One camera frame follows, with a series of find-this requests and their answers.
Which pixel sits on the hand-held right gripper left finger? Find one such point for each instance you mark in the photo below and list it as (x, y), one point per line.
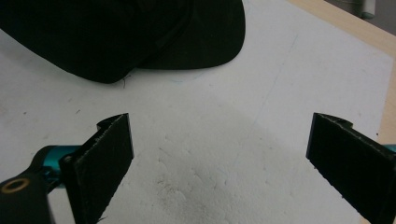
(99, 165)

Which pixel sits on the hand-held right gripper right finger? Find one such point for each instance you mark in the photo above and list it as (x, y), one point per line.
(351, 161)

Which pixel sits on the black baseball cap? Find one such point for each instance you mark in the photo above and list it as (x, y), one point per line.
(124, 34)

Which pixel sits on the white foam mat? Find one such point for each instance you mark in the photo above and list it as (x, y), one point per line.
(218, 124)

